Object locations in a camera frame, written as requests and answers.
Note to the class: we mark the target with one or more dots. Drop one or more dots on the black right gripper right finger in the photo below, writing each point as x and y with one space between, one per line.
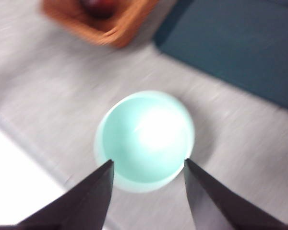
213 206

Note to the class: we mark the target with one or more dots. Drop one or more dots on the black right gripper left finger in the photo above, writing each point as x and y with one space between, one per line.
81 206

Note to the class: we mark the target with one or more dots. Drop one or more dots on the teal ceramic bowl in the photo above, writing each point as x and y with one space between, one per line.
144 143

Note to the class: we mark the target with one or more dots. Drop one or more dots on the dark red plum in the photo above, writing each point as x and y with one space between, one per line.
98 7

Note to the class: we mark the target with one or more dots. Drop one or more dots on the dark rectangular tray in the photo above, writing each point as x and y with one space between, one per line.
230 48

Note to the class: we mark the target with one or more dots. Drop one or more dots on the brown wicker basket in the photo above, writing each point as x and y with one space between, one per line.
110 31

